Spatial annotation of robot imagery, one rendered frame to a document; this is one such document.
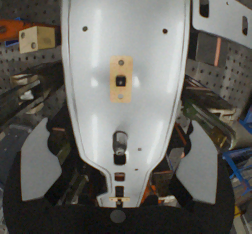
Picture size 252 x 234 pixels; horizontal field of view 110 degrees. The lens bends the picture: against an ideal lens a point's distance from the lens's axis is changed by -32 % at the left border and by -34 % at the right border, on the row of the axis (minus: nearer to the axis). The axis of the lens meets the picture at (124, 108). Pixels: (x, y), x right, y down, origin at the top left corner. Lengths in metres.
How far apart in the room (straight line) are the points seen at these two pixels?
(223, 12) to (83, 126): 0.37
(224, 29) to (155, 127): 0.25
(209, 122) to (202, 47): 0.15
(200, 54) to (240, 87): 0.60
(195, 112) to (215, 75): 0.44
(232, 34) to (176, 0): 0.14
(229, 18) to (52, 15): 0.58
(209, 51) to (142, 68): 0.15
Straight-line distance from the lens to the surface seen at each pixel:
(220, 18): 0.30
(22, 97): 0.21
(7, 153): 0.75
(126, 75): 0.22
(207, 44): 0.29
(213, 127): 0.24
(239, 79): 0.83
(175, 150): 0.37
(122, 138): 0.26
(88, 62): 0.23
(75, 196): 0.43
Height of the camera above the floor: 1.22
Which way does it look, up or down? 62 degrees down
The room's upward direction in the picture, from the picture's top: 178 degrees clockwise
